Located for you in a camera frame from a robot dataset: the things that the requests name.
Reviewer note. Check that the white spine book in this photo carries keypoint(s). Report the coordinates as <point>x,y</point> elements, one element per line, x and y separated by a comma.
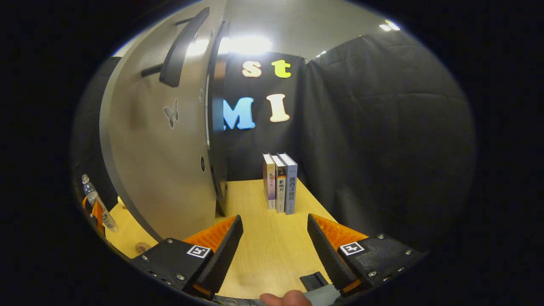
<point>281,187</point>

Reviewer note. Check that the black backdrop cloth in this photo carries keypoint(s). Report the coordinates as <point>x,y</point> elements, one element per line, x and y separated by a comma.
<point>382,127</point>

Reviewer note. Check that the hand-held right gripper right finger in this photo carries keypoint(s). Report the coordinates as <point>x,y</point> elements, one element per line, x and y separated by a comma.
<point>325,255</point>

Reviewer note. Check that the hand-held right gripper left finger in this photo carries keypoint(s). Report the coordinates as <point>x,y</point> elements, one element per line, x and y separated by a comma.
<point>225,255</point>

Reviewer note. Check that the light grey cabinet door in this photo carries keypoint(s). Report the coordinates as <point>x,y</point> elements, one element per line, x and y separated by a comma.
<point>170,170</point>

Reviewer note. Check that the clear plastic bottle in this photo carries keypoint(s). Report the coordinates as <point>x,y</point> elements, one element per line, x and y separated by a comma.
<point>108,221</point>

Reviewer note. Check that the round brown coaster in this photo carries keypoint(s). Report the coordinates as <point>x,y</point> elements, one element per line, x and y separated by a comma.
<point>143,247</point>

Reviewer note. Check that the brown pink spine book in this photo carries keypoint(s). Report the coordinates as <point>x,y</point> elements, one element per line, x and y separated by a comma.
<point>269,182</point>

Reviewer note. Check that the ceiling light panel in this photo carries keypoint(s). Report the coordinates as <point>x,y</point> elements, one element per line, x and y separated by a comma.
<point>389,26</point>
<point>248,44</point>
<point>321,54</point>

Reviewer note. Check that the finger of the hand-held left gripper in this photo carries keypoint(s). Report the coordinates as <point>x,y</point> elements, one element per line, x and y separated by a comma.
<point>86,208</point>
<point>97,216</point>

